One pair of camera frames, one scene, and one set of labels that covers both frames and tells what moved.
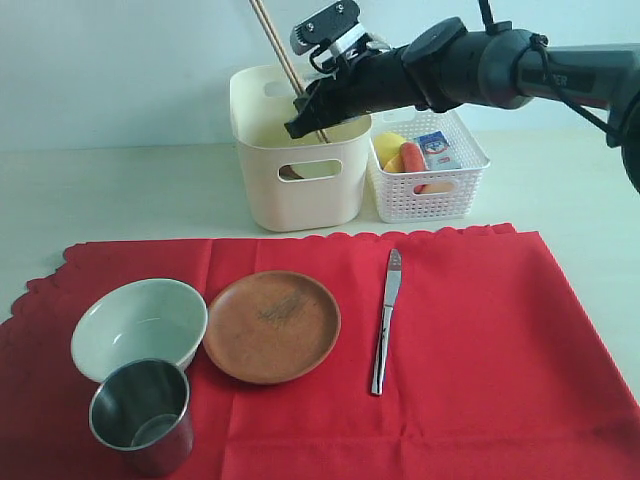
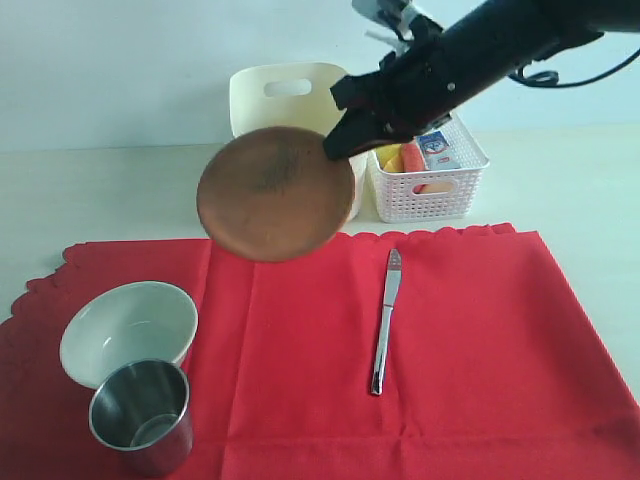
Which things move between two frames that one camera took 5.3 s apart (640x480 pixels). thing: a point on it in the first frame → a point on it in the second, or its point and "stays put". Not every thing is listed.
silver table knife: x=394 y=269 stays put
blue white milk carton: x=437 y=151 stays put
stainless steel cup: x=140 y=416 stays put
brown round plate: x=272 y=327 → x=273 y=194
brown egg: x=438 y=187 stays put
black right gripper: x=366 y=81 → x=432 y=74
